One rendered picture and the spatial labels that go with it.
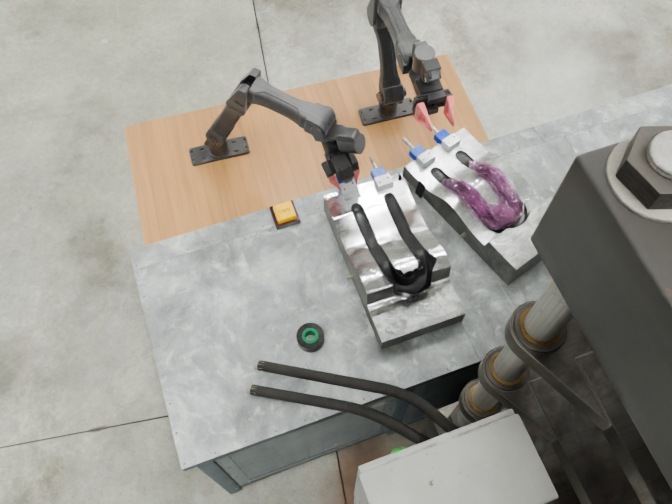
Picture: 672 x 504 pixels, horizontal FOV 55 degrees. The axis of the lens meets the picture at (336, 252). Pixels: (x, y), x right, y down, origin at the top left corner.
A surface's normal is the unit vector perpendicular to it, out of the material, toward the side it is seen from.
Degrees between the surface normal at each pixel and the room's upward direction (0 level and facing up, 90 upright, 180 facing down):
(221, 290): 0
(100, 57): 0
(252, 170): 0
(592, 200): 90
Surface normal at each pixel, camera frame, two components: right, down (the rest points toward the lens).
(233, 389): 0.00, -0.45
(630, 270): -0.94, 0.30
